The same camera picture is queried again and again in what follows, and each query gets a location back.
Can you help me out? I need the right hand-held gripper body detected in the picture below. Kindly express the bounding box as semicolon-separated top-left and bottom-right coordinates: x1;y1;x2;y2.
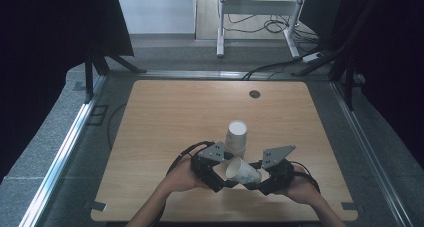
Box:
259;144;297;197

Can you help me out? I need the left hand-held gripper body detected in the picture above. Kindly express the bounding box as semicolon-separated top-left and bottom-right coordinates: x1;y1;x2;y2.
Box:
190;141;226;192

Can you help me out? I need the white printed paper cup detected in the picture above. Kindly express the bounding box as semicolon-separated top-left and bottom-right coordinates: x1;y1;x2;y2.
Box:
224;119;249;152
225;157;263;185

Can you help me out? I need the person's left hand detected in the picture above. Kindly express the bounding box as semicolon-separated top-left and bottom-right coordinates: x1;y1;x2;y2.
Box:
164;156;210;194

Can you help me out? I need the person's right hand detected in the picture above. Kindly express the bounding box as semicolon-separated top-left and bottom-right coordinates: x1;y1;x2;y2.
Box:
275;164;319;205

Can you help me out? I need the white power strip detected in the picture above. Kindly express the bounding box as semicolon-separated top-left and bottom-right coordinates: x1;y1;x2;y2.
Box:
301;51;324;64

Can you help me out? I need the black metal stand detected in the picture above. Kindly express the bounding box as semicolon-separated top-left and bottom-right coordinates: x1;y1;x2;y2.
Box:
291;0;384;111

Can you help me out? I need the black tripod stand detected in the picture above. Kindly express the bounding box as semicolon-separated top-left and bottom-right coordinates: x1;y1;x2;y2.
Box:
83;45;148;105

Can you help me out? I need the white metal stand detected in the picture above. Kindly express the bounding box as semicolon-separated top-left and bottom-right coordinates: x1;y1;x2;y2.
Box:
215;0;310;59

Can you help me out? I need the black curtain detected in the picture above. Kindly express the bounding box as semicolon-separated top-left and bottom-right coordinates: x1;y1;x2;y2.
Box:
333;0;424;171
0;0;135;183

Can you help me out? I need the dark panel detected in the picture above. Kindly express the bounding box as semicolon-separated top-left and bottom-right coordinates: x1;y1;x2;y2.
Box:
298;0;345;39

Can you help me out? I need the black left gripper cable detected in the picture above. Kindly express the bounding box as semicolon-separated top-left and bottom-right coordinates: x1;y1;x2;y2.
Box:
155;140;216;227

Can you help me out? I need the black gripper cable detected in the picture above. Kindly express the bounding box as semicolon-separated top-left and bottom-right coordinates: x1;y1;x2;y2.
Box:
155;140;216;227
289;160;322;195

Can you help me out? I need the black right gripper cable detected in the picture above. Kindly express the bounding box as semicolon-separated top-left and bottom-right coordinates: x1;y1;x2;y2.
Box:
289;160;322;195

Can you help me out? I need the aluminium floor rail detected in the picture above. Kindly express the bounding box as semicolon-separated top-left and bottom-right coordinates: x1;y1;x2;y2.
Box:
137;69;268;81
329;81;416;227
18;74;108;227

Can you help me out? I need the thin black floor cable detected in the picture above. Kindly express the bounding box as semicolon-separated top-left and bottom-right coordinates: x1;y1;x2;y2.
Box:
106;101;128;151

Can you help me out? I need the black rectangular floor frame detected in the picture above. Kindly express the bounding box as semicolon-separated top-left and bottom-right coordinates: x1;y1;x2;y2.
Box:
86;104;110;127

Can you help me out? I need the tangle of black cables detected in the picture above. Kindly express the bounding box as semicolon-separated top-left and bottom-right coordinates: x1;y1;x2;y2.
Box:
223;0;321;45

